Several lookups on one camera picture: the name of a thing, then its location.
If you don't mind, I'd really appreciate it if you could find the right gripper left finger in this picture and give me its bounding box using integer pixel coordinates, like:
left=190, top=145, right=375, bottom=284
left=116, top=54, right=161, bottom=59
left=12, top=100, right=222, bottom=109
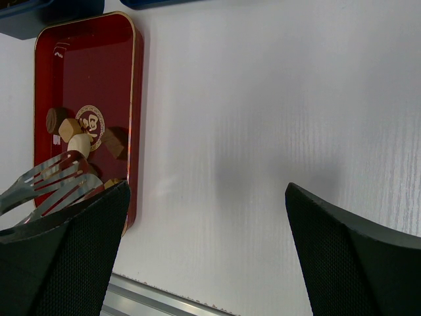
left=1, top=181, right=131, bottom=315

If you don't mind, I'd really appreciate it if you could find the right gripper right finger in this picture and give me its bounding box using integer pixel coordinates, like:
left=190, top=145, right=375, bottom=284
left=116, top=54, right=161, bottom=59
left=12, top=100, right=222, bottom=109
left=285, top=183, right=420, bottom=315

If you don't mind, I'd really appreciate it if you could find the white oval chocolate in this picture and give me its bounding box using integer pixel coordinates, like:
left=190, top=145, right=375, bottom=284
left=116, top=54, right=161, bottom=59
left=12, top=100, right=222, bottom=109
left=67, top=134, right=91, bottom=159

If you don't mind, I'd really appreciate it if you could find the red lacquer tray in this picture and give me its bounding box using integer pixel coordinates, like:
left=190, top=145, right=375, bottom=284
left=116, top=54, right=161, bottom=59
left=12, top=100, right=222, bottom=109
left=32, top=11, right=145, bottom=238

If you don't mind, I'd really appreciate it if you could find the dark blue box lid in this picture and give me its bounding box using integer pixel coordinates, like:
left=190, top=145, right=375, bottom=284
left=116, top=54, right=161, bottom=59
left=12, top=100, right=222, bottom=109
left=120, top=0, right=237, bottom=10

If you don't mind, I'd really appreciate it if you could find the brown rectangular chocolate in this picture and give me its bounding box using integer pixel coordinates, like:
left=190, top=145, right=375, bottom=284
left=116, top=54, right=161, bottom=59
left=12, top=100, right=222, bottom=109
left=101, top=126, right=128, bottom=160

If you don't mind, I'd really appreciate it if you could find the tan square chocolate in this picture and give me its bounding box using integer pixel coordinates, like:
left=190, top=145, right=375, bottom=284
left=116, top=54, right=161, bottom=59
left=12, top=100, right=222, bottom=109
left=59, top=118, right=82, bottom=143

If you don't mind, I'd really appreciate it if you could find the dark brown oval chocolate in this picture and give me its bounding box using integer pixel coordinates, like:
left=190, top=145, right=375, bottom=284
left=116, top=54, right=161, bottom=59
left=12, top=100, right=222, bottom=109
left=45, top=107, right=68, bottom=135

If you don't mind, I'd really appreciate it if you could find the aluminium front rail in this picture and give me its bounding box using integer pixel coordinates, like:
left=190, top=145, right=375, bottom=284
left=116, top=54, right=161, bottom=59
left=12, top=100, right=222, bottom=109
left=100, top=273, right=231, bottom=315

